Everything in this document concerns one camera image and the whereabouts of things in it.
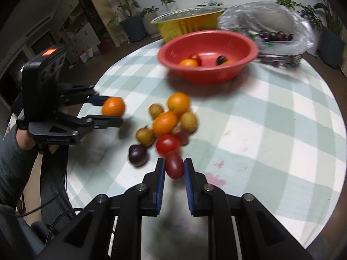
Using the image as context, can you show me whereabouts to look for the dark purple plum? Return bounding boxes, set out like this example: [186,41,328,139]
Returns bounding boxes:
[128,144,149,167]

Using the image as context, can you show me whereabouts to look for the dark red oval tomato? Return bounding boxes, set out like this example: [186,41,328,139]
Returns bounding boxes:
[165,151,184,180]

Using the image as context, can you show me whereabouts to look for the brown speckled fruit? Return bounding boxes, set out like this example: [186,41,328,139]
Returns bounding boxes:
[135,126,155,147]

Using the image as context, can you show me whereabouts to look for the small reddish fruit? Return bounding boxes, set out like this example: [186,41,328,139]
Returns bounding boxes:
[172,126,189,146]

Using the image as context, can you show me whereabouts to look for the oval orange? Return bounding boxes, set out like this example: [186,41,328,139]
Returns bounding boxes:
[152,111,178,137]

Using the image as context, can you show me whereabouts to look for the large orange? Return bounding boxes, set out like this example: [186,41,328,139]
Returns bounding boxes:
[221,60,236,65]

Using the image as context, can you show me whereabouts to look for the grey sleeved left forearm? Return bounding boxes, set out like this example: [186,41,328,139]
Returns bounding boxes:
[1,126,37,208]

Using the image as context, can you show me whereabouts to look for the person's left hand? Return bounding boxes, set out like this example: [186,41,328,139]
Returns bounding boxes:
[15,128,59,154]

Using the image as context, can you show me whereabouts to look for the brown longan fruit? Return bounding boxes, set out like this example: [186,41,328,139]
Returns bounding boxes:
[148,103,164,120]

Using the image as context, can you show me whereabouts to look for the brown round fruit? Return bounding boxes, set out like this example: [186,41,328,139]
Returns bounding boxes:
[179,112,198,133]

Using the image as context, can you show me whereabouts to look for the large potted plant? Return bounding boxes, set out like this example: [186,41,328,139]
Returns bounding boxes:
[115,0,147,43]

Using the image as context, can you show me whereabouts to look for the round orange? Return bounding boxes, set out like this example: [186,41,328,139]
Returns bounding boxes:
[167,92,191,117]

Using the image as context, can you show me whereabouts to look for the green checked tablecloth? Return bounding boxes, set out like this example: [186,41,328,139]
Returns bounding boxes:
[66,41,346,248]

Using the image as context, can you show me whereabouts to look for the yellow foil tray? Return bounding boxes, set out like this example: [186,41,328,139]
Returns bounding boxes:
[151,6,226,42]

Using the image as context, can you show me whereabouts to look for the red plastic colander bowl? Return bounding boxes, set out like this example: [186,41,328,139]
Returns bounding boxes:
[158,30,258,85]

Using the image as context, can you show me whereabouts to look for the dark plums in bag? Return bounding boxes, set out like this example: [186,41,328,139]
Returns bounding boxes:
[258,31,294,42]

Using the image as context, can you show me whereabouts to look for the clear plastic bag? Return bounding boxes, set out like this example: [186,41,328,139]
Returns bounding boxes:
[217,1,315,68]

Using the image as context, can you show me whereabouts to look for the dark pot plant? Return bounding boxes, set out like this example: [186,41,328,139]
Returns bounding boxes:
[313,0,345,69]

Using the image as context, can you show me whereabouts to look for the white potted plant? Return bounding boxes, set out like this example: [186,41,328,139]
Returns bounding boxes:
[298,3,324,32]

